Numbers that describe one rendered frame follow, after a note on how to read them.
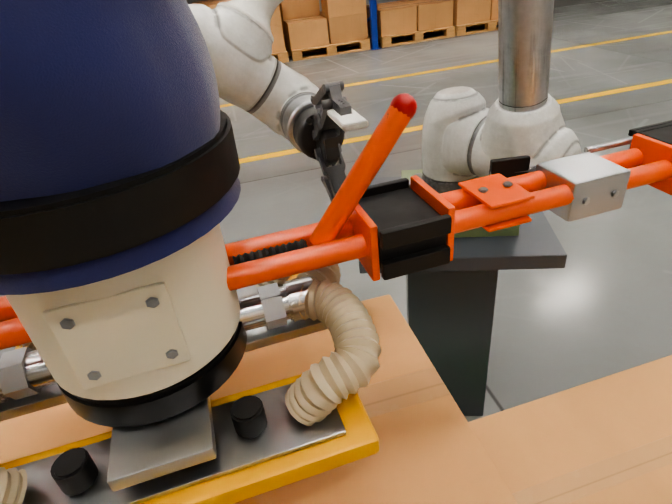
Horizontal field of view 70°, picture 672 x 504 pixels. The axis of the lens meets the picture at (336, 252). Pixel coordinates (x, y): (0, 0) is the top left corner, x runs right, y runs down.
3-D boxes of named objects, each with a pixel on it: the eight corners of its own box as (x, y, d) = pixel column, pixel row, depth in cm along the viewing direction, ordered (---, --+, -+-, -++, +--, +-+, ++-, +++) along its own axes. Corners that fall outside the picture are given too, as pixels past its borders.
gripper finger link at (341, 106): (339, 103, 62) (337, 79, 61) (352, 113, 58) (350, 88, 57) (328, 105, 62) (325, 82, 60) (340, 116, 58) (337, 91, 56)
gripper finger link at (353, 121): (349, 111, 62) (349, 105, 61) (368, 126, 56) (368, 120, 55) (327, 115, 61) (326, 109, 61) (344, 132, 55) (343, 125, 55)
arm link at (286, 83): (313, 161, 85) (249, 121, 79) (293, 134, 98) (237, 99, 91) (348, 109, 83) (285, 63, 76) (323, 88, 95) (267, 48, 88)
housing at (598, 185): (569, 224, 50) (577, 185, 48) (528, 198, 56) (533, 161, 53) (625, 209, 52) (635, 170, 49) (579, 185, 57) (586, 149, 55)
